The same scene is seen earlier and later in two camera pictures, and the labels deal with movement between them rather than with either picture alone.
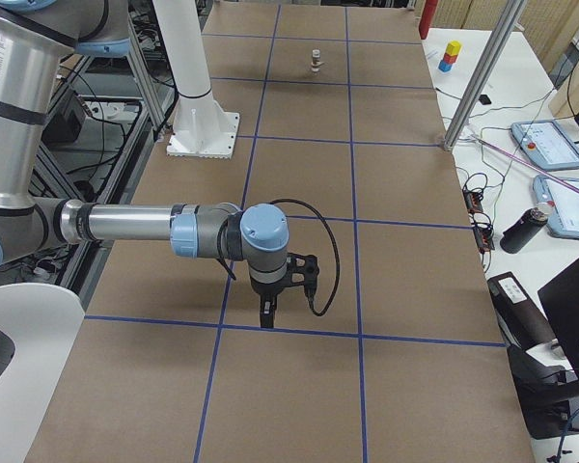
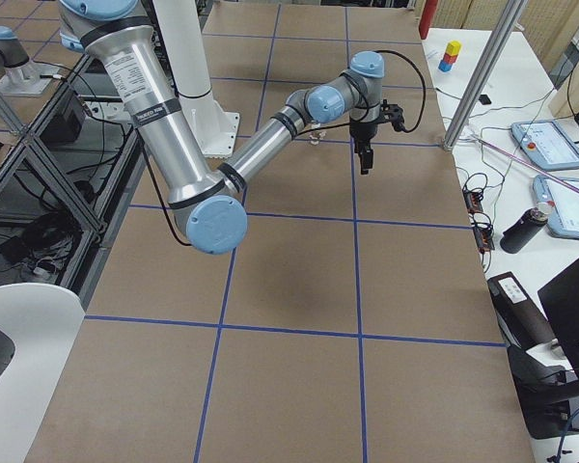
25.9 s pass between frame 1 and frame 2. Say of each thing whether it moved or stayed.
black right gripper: moved
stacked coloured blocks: stayed
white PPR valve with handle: moved
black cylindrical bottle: stayed
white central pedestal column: stayed
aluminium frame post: stayed
